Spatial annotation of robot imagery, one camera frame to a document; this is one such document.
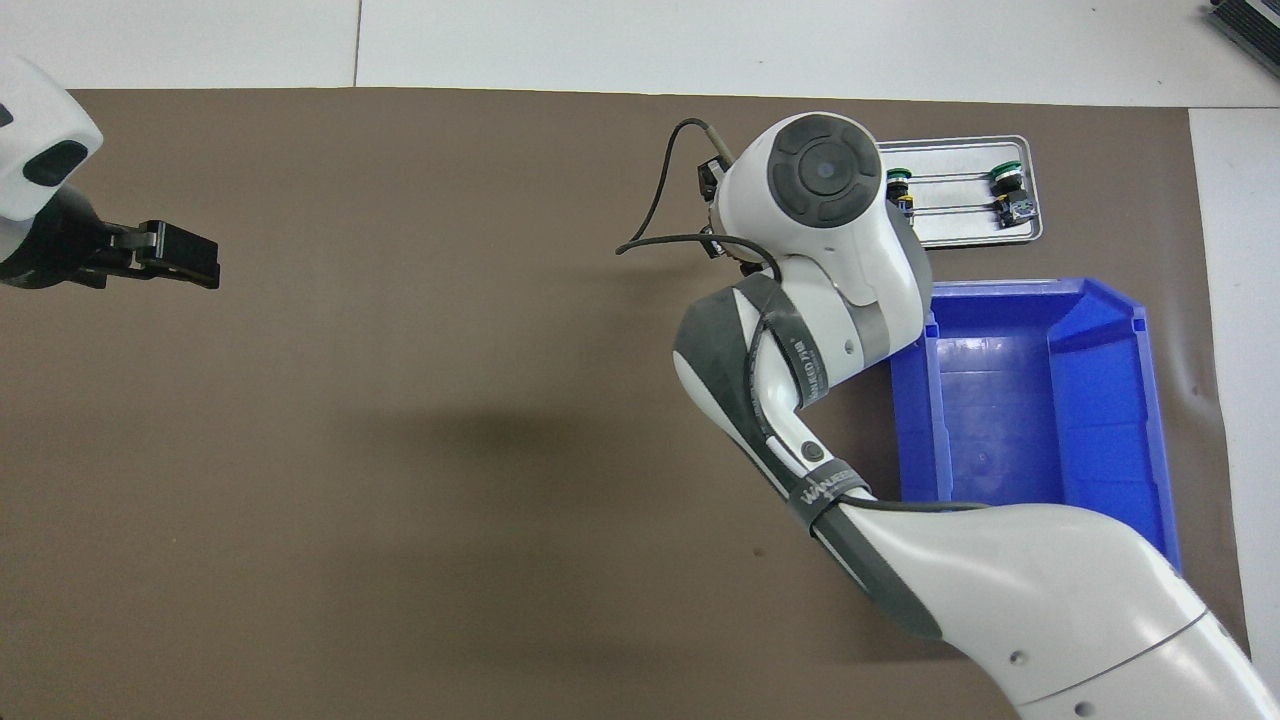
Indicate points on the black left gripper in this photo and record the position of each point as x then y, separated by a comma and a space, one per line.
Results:
60, 250

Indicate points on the green push button switch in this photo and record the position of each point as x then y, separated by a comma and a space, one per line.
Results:
899, 182
1008, 190

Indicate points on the dark grey striped object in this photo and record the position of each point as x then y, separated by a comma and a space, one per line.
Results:
1250, 20

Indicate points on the grey metal tray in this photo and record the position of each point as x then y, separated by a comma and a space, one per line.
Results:
960, 225

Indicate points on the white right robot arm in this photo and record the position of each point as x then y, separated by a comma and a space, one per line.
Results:
860, 270

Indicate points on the brown table mat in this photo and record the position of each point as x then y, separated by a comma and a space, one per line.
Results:
400, 200

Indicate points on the blue plastic storage bin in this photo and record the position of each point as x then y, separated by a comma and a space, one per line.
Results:
1010, 420

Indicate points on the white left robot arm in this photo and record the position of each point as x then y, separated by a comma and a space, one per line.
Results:
30, 110

